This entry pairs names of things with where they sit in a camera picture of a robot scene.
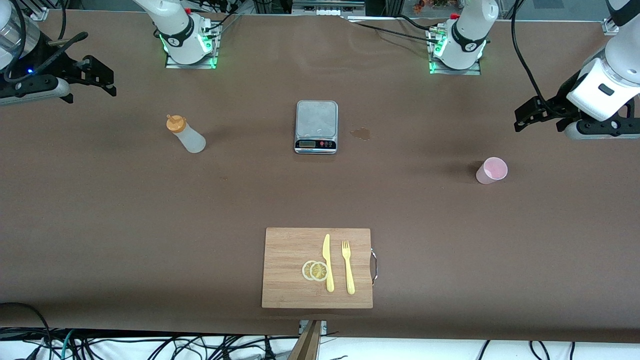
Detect pink plastic cup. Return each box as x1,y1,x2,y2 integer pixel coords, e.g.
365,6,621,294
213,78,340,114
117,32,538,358
475,156,509,185

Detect translucent sauce bottle orange cap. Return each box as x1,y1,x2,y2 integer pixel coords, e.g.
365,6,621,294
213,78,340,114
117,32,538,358
166,114,207,154

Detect silver digital kitchen scale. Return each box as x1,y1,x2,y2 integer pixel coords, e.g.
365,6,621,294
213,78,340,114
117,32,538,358
294,100,339,155

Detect yellow plastic fork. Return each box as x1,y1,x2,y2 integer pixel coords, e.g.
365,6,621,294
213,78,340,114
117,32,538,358
341,240,356,295

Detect yellow plastic knife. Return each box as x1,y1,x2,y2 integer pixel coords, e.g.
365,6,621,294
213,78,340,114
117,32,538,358
322,233,335,293

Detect wooden cutting board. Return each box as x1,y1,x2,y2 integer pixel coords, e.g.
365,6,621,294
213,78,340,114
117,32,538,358
261,227,374,309

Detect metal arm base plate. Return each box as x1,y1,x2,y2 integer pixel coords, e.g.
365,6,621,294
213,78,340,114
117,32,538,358
164,22,221,70
428,25,482,76

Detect black cable on table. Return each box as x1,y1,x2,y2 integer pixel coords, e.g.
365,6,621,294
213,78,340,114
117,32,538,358
342,17,443,46

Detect black floor cable loop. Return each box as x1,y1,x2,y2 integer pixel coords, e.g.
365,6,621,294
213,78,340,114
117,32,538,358
0,302,52,360

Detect teal floor cable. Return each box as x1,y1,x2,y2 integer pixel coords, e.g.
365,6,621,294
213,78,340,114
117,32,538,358
59,329,77,360

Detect small metal bracket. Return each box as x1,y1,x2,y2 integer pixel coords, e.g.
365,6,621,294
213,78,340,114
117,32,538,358
298,320,328,337

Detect wooden post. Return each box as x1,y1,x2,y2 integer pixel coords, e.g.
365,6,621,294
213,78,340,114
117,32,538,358
289,320,322,360

